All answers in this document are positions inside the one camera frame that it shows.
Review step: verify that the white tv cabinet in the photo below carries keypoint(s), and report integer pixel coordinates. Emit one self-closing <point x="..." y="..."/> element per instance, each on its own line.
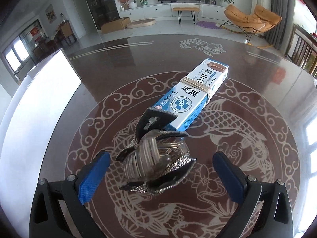
<point x="163" y="11"/>

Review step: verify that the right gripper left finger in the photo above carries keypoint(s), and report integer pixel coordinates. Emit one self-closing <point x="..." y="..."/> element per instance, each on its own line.
<point x="47" y="219"/>

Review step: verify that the wooden dining chair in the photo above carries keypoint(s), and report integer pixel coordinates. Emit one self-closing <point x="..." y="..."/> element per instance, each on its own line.
<point x="301" y="50"/>

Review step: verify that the dark glass cabinet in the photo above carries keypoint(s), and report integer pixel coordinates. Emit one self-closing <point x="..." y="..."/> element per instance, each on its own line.
<point x="103" y="11"/>

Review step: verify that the wooden bench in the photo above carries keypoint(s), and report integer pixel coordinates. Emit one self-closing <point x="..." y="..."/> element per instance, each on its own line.
<point x="192" y="10"/>

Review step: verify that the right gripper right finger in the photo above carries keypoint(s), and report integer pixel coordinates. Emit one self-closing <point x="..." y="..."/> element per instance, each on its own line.
<point x="275" y="218"/>

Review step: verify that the orange lounge chair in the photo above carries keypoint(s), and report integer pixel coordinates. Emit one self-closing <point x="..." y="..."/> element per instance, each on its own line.
<point x="261" y="21"/>

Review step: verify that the grey curtain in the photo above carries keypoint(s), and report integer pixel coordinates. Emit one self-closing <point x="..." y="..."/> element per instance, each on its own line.
<point x="280" y="35"/>

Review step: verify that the red flower vase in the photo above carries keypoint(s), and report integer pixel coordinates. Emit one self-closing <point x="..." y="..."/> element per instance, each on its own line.
<point x="124" y="4"/>

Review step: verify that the cardboard box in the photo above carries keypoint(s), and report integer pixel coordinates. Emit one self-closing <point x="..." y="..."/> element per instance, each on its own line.
<point x="116" y="25"/>

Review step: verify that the round floor cushion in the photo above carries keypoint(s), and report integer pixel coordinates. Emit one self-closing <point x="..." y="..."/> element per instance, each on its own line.
<point x="140" y="23"/>

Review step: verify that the rhinestone bow hair clip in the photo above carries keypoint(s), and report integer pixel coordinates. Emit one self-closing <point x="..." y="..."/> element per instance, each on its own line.
<point x="156" y="159"/>

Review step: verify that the purple round mat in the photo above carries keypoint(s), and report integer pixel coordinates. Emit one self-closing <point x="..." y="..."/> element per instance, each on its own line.
<point x="209" y="25"/>

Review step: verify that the blue white medicine box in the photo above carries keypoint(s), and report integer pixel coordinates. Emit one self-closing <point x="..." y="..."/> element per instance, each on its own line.
<point x="192" y="93"/>

